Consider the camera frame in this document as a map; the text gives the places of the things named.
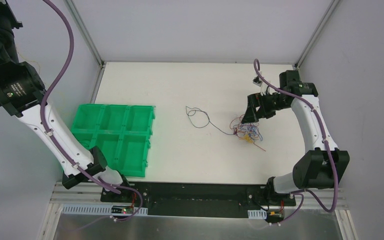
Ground multicolour wire bundle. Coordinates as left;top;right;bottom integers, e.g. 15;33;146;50
229;114;267;153

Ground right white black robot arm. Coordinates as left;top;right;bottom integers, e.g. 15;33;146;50
241;70;350;211

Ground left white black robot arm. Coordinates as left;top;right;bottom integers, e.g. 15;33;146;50
0;0;133;203

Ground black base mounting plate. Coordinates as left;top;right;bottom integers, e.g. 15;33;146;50
100;181;296;218

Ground green plastic compartment bin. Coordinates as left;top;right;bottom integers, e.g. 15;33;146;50
71;104;156;178

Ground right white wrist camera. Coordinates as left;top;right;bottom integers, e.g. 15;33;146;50
252;70;271;96

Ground right white cable duct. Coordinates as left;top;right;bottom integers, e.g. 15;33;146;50
247;209;267;220

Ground white cable duct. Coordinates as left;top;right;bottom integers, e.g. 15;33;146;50
61;204;138;217
247;209;267;220

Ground left white cable duct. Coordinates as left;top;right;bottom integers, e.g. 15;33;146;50
61;204;138;217

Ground aluminium frame rail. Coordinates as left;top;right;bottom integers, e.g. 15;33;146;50
50;182;103;204

